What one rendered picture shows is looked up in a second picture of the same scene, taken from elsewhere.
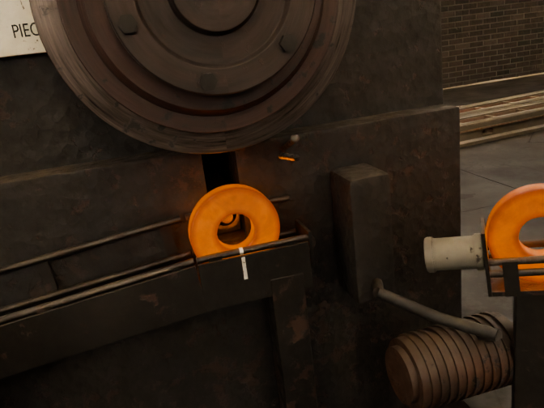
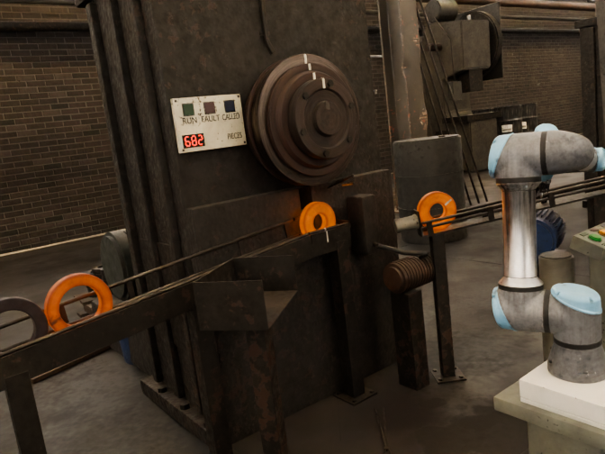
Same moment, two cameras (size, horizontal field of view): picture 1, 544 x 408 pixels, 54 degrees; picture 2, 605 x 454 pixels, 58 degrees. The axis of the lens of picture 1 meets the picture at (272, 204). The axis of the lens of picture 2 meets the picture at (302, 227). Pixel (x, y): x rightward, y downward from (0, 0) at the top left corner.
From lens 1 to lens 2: 138 cm
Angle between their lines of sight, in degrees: 23
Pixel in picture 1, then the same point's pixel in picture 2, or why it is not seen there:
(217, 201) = (313, 207)
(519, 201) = (428, 197)
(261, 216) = (329, 214)
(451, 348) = (411, 262)
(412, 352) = (398, 265)
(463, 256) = (410, 222)
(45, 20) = (263, 131)
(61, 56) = (267, 145)
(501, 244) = (424, 215)
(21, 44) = (230, 141)
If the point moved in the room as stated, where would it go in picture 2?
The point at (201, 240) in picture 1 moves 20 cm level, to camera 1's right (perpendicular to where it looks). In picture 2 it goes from (308, 225) to (355, 216)
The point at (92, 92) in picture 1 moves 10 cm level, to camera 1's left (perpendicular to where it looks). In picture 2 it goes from (276, 159) to (249, 163)
